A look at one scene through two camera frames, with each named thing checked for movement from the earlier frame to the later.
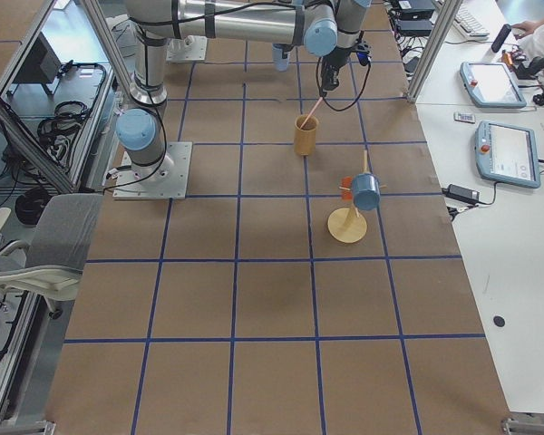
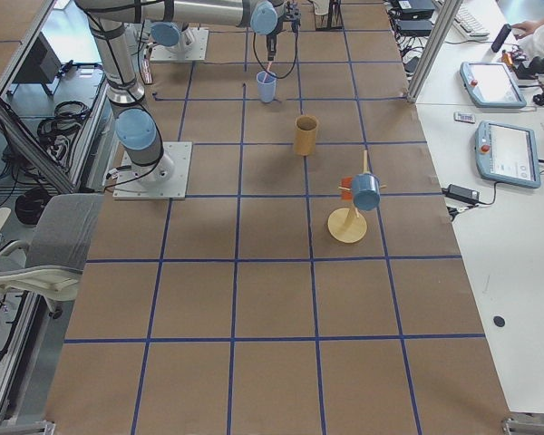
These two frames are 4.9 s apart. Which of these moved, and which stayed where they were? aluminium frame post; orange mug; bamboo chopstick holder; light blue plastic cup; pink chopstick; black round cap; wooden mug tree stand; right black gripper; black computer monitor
Moved: pink chopstick; light blue plastic cup; right black gripper
Stayed: bamboo chopstick holder; aluminium frame post; wooden mug tree stand; orange mug; black round cap; black computer monitor
